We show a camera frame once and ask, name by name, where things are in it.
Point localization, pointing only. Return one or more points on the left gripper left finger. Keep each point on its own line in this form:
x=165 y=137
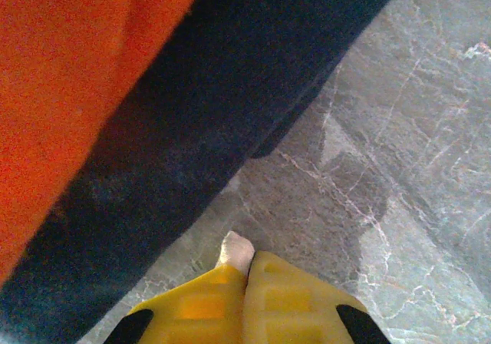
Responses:
x=199 y=309

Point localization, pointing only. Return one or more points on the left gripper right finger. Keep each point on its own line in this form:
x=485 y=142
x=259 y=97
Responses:
x=291 y=305

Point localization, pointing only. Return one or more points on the white t-shirt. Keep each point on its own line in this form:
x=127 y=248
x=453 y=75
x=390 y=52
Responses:
x=236 y=248

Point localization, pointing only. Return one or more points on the navy folded t-shirt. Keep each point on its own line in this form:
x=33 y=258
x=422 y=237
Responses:
x=199 y=110

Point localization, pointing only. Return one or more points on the orange folded t-shirt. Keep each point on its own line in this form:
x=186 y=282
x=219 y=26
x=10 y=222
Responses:
x=57 y=90

